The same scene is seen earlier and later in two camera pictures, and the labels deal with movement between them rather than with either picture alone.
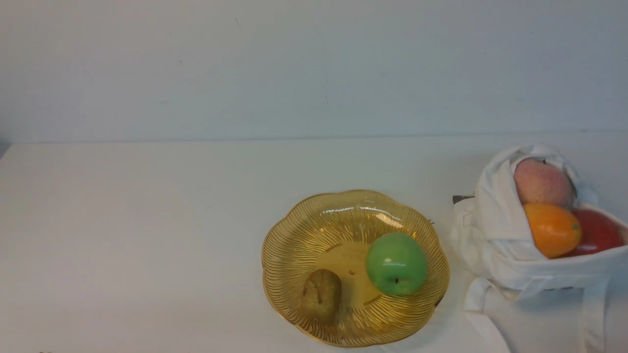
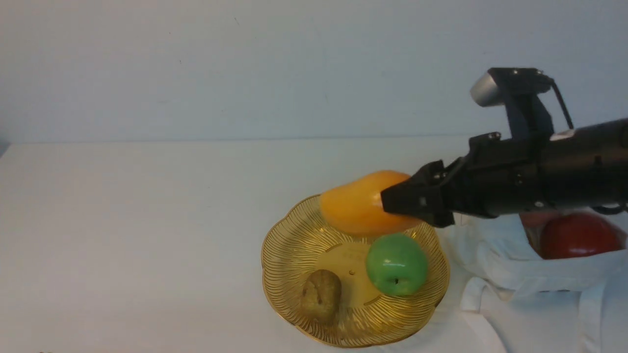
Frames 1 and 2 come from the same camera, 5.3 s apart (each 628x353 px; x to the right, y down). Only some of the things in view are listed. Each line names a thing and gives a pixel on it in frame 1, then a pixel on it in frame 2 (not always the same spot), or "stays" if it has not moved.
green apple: x=396 y=265 stays
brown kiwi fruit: x=321 y=295 stays
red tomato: x=598 y=233 stays
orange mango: x=557 y=233 → x=353 y=206
